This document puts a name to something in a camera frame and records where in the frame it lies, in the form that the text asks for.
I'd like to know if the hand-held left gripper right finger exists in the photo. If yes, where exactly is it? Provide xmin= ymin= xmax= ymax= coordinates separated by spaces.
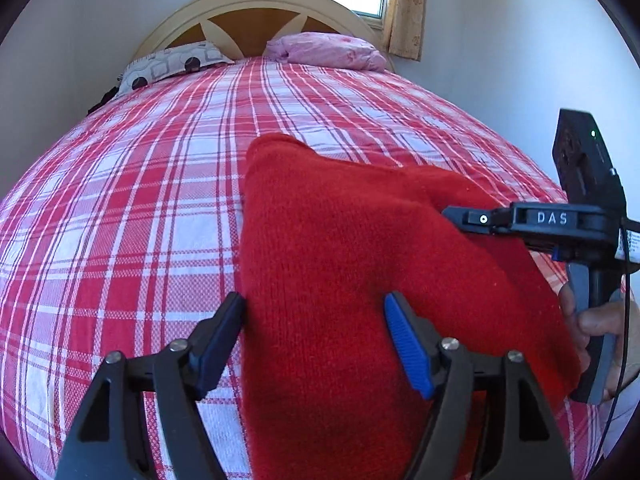
xmin=384 ymin=290 xmax=573 ymax=480

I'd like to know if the pink pillow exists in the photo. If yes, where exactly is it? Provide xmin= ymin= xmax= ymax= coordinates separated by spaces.
xmin=263 ymin=31 xmax=388 ymax=72

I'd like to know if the cream wooden headboard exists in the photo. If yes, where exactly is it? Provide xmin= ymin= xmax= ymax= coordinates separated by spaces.
xmin=125 ymin=0 xmax=396 ymax=73

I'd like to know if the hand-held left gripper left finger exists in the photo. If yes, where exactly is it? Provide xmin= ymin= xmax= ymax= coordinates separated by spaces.
xmin=54 ymin=291 xmax=247 ymax=480

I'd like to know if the beige patterned curtain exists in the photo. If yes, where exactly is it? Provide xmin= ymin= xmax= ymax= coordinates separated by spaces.
xmin=382 ymin=0 xmax=428 ymax=61

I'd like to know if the dark cloth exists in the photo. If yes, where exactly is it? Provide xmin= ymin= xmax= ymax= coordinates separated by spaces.
xmin=86 ymin=87 xmax=121 ymax=115

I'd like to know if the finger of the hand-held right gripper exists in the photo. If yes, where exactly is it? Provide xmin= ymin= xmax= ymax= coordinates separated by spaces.
xmin=441 ymin=205 xmax=515 ymax=236

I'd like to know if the red plaid bed sheet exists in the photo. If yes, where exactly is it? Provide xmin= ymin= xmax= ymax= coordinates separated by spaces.
xmin=0 ymin=55 xmax=626 ymax=480

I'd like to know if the person's right hand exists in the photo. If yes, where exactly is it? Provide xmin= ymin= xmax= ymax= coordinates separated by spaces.
xmin=559 ymin=284 xmax=640 ymax=402

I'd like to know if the red knitted sweater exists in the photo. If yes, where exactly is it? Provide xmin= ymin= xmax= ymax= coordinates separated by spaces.
xmin=239 ymin=133 xmax=583 ymax=480

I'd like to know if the grey patterned pillow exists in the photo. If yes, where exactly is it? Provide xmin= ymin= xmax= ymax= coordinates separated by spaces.
xmin=116 ymin=41 xmax=235 ymax=97

